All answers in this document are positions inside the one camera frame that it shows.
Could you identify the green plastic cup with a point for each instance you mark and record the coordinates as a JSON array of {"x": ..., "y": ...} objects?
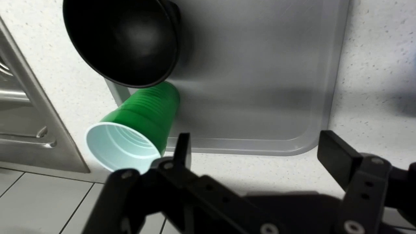
[{"x": 135, "y": 132}]

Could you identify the grey plastic tray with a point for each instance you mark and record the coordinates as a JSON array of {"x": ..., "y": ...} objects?
[{"x": 256, "y": 77}]

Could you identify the stainless steel double sink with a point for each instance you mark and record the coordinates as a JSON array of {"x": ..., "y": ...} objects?
[{"x": 31, "y": 131}]

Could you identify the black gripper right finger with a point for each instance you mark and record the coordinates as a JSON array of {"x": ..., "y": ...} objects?
[{"x": 371, "y": 183}]

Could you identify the black bowl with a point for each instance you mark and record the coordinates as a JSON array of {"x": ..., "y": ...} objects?
[{"x": 133, "y": 43}]

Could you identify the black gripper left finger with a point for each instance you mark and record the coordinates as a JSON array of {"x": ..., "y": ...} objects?
[{"x": 193, "y": 204}]

